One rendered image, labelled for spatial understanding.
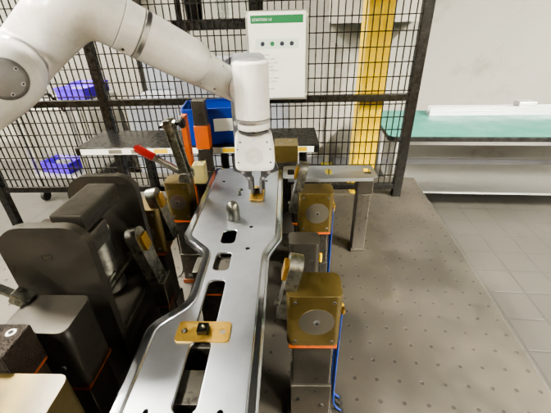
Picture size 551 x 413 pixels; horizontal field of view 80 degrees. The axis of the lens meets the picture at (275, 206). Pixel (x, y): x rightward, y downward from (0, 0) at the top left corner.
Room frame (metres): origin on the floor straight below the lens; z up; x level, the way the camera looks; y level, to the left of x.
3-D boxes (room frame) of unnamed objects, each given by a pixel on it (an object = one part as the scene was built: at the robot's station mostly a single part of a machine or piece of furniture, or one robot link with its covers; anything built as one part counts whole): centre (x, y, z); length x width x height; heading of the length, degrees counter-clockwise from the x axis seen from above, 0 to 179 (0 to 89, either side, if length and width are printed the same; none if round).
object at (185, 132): (0.93, 0.25, 0.95); 0.03 x 0.01 x 0.50; 178
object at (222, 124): (1.26, 0.18, 1.09); 0.30 x 0.17 x 0.13; 95
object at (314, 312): (0.40, -0.07, 0.87); 0.12 x 0.07 x 0.35; 88
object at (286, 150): (1.09, -0.04, 0.88); 0.08 x 0.08 x 0.36; 88
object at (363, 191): (0.96, -0.29, 0.84); 0.05 x 0.05 x 0.29; 88
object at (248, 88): (0.82, 0.05, 1.28); 0.09 x 0.08 x 0.13; 29
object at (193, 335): (0.35, 0.12, 1.01); 0.08 x 0.04 x 0.01; 87
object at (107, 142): (1.26, 0.28, 1.01); 0.90 x 0.22 x 0.03; 88
